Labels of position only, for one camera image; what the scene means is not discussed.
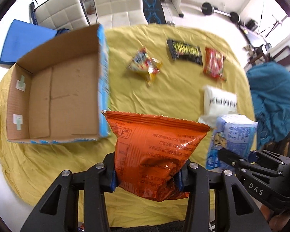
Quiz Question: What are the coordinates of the light blue tissue pack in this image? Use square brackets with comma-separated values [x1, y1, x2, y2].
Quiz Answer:
[205, 114, 258, 170]

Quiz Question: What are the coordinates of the orange snack bag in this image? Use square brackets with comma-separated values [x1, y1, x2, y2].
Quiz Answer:
[103, 111, 210, 202]

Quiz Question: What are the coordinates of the white tissue pack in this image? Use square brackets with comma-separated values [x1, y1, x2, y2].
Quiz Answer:
[198, 85, 237, 128]

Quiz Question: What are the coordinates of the red floral snack bag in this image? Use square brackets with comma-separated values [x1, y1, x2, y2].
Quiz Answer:
[203, 47, 227, 81]

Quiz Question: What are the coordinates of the black shoe shine wipes pack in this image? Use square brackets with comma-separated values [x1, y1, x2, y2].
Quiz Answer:
[166, 39, 203, 66]

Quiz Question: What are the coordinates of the colourful yellow snack bag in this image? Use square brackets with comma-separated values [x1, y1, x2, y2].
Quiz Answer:
[126, 47, 162, 86]

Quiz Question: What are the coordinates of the teal blanket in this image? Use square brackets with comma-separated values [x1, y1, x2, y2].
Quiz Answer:
[246, 62, 290, 150]

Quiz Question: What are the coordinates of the open cardboard box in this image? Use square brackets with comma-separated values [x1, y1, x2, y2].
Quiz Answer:
[6, 24, 109, 144]

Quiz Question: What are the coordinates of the short barbell on floor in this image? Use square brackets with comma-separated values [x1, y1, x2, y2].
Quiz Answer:
[200, 2, 241, 24]

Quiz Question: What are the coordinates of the dark blue cloth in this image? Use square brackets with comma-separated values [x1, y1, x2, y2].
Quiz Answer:
[55, 28, 70, 36]

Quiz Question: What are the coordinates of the black blue weight bench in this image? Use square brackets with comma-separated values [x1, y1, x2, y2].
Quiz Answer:
[143, 0, 166, 24]

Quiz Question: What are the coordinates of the blue foam mat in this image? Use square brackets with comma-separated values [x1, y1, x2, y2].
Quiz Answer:
[0, 19, 57, 66]

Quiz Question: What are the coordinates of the left white padded chair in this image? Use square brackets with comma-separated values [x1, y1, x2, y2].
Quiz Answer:
[29, 0, 90, 30]

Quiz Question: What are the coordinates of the white padded chair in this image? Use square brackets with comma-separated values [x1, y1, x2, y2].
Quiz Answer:
[94, 0, 148, 29]
[29, 0, 90, 30]

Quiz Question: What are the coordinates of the right white padded chair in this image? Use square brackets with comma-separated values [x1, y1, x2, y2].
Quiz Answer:
[94, 0, 148, 29]

